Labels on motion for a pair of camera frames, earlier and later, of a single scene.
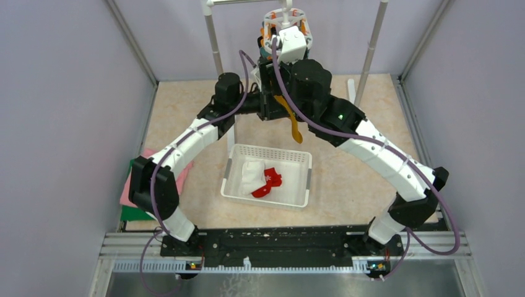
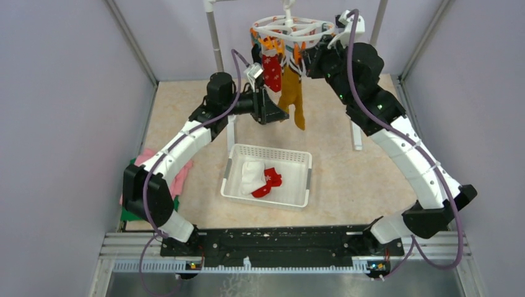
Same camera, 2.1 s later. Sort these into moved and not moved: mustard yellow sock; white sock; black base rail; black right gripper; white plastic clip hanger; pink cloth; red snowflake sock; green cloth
Moved: black right gripper; mustard yellow sock; white plastic clip hanger
Not moved: red snowflake sock; white sock; pink cloth; black base rail; green cloth
